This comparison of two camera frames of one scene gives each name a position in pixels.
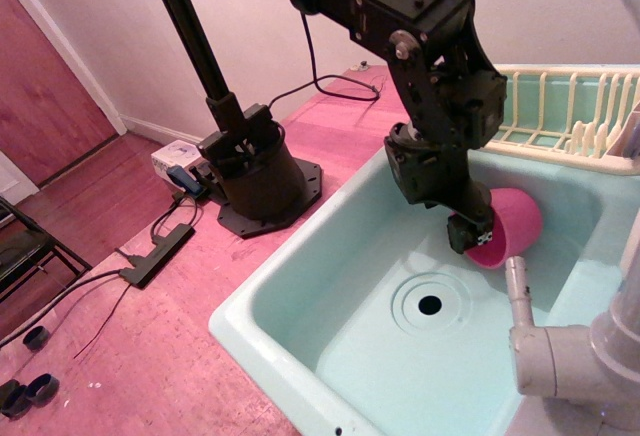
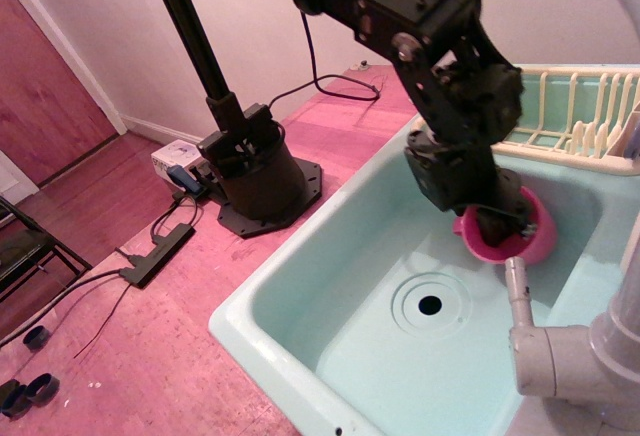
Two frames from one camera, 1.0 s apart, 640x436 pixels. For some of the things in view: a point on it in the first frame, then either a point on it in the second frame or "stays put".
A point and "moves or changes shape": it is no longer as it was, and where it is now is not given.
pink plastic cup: x=517 y=226 moves or changes shape
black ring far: x=36 y=338 stays put
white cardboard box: x=179 y=153 stays put
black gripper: x=431 y=172 → x=455 y=175
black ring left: x=15 y=400 stays put
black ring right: x=43 y=389 stays put
